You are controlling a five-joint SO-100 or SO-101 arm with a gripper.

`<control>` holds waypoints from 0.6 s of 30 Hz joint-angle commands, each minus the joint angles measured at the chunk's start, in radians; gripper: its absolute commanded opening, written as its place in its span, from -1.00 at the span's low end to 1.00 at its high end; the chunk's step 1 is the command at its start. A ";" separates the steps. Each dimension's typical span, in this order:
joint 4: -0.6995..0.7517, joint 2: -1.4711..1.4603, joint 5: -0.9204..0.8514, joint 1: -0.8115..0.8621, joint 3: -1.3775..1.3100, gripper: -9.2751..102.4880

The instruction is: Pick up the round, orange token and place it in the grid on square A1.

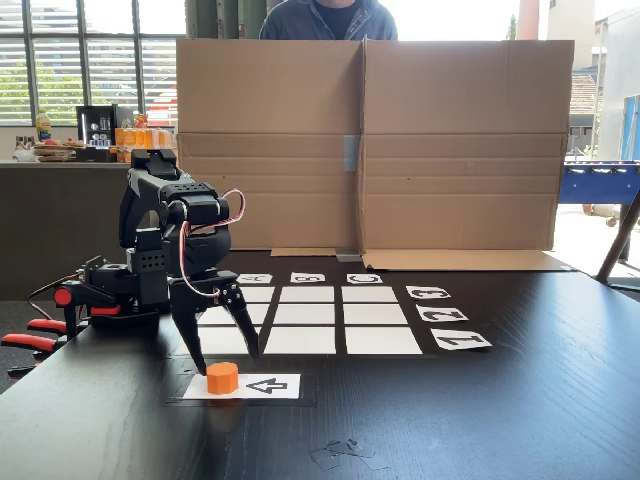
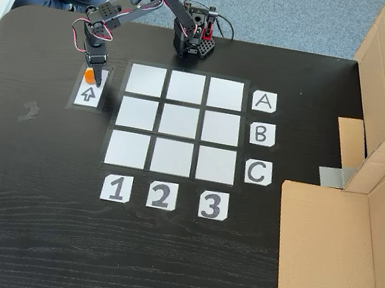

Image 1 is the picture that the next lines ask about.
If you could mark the orange round token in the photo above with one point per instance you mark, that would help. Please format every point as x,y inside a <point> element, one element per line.
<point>222,379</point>

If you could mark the white nine-square grid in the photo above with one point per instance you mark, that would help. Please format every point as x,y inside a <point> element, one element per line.
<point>310,320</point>

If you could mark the paper sheet letter A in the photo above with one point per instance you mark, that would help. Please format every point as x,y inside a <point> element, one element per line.
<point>257,278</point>

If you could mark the paper sheet letter B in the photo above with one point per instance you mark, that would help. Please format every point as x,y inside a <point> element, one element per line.
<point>308,278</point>

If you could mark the white arrow paper sheet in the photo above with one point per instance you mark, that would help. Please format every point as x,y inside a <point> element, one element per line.
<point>272,386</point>

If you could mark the grey tape on table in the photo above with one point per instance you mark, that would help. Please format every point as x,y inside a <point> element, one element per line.
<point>348,257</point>

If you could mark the paper sheet letter C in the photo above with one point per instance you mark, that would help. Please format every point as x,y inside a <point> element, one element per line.
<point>364,279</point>

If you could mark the orange carton pack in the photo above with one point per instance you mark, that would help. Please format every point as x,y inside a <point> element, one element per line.
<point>142,139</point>

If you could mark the black mini fridge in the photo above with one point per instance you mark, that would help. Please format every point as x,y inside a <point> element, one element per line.
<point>100,125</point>

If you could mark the cardboard panel with small flap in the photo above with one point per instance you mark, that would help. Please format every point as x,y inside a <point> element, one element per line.
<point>280,100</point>

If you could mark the clear tape scraps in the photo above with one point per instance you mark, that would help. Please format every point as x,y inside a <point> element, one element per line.
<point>345,450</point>

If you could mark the dark counter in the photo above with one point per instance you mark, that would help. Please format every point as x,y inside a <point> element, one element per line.
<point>40,210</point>

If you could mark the grey tape on cardboard seam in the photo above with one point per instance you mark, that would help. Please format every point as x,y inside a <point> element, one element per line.
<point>350,152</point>

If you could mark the food tray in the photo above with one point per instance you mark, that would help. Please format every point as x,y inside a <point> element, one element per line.
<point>52,150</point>

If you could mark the paper sheet number 3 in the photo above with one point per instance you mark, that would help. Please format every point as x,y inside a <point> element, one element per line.
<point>428,293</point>

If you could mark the paper sheet number 2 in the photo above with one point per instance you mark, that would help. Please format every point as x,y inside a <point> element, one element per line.
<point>442,314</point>

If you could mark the yellow bottle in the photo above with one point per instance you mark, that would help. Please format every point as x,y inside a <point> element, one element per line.
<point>43,125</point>

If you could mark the paper sheet number 1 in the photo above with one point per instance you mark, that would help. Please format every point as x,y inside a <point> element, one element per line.
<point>460,340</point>

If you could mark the person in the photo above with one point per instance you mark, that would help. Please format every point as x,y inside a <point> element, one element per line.
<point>300,25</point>

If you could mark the cardboard panel with large flap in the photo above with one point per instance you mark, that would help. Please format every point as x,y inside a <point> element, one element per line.
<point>465,100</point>

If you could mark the blue foosball table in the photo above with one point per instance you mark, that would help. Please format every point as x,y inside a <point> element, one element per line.
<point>600,182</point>

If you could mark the slanted metal leg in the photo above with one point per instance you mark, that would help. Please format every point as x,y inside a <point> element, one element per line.
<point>620,235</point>

